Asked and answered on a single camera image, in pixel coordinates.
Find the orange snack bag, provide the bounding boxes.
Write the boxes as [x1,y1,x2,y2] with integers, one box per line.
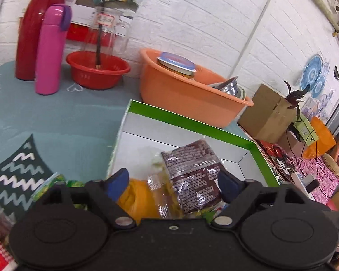
[117,179,160,224]

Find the brown-label pasta snack bag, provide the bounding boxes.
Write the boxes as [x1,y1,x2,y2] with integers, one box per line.
[147,139,222,219]

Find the green small snack packet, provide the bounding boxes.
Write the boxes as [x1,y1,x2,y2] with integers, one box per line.
[31,173,84,201]

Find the green cardboard box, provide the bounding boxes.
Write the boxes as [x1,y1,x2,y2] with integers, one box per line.
[107,100,280,187]

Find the brown cardboard box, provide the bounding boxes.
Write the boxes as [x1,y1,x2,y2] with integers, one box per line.
[238,84,297,143]

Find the light green small box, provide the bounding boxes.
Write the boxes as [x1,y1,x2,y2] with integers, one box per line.
[293,113,318,146]

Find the orange plastic bag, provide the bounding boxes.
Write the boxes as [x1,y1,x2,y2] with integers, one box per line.
[302,116,336,159]

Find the orange plastic tub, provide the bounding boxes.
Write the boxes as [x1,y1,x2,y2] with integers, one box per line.
[139,48,254,128]

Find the steel bowl in tub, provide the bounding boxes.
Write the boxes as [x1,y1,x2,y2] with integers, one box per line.
[209,76,246,100]

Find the dark purple plant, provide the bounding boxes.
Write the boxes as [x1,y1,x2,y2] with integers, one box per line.
[284,81,311,119]

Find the red plastic basin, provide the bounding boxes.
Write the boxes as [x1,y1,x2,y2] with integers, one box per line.
[66,51,130,90]

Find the blue paper fan decorations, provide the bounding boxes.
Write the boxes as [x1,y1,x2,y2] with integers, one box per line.
[299,54,330,98]

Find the lidded jar in tub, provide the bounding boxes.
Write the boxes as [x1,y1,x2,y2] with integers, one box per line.
[157,52,196,79]

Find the clear glass pitcher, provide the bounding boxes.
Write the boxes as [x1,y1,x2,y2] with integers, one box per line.
[81,6,130,69]

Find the pink water bottle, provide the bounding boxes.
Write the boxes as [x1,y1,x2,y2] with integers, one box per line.
[35,4,71,96]

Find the red thermos jug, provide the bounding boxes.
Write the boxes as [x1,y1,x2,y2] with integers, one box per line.
[15,0,65,81]

